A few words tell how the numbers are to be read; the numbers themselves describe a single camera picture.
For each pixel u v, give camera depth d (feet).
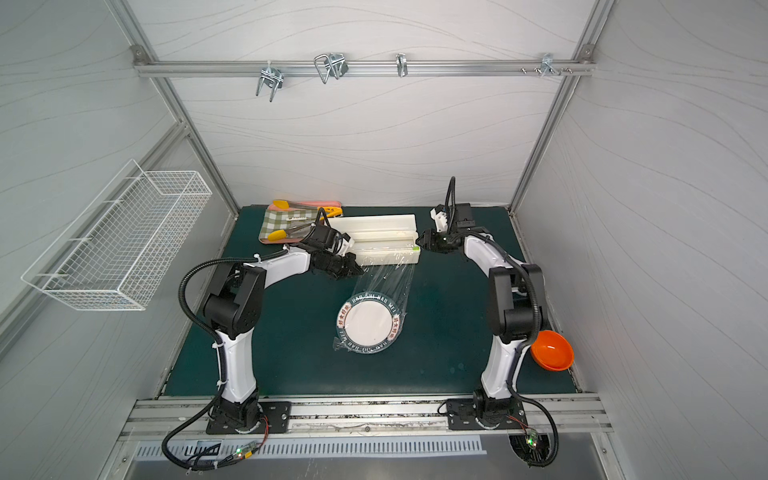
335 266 2.82
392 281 3.09
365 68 2.67
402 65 2.58
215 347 1.82
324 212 3.00
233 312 1.74
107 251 2.16
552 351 2.69
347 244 3.06
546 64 2.51
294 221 3.77
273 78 2.62
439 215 2.90
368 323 2.91
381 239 3.26
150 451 2.27
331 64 2.52
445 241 2.76
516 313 1.68
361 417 2.46
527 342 1.68
